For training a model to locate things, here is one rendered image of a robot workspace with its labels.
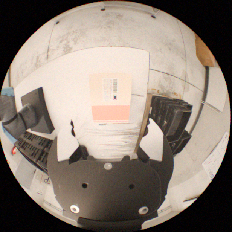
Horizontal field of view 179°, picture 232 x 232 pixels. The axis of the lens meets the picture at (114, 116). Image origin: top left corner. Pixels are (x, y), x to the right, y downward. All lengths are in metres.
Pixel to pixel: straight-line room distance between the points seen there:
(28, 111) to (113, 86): 0.45
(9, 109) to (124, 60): 0.51
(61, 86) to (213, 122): 2.74
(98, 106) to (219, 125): 2.55
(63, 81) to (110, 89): 0.22
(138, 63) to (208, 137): 2.56
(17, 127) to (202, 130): 3.06
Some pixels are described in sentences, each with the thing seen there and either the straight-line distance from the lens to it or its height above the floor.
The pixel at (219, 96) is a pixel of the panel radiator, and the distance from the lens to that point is 2.43.
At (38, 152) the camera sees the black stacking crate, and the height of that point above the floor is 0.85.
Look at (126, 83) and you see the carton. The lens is 0.22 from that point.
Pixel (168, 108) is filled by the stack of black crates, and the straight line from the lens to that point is 0.73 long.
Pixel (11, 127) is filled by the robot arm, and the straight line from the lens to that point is 0.45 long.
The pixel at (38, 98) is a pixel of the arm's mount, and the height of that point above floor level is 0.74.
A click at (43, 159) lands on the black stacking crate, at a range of 0.55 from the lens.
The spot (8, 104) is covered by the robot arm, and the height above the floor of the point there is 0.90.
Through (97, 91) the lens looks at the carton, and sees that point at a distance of 0.22.
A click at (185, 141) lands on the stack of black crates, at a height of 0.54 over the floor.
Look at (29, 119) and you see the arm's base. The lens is 0.49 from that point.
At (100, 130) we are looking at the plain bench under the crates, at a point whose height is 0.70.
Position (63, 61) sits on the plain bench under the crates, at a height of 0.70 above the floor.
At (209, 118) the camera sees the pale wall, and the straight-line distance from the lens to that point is 2.58.
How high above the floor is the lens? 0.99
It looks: 61 degrees down
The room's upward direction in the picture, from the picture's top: 176 degrees clockwise
